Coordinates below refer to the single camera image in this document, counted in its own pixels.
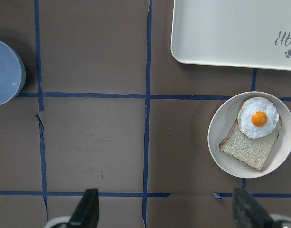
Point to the blue bowl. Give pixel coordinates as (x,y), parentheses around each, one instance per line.
(12,73)

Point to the cream bear serving tray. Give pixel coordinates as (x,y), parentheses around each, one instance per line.
(234,33)

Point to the bread slice under egg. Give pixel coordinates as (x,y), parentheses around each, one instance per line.
(252,152)

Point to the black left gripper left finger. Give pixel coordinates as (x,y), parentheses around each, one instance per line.
(86,214)

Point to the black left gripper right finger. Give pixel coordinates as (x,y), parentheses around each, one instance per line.
(247,212)

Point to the white round plate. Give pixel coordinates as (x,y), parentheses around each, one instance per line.
(220,126)

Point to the fried egg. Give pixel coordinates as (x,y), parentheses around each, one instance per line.
(257,117)

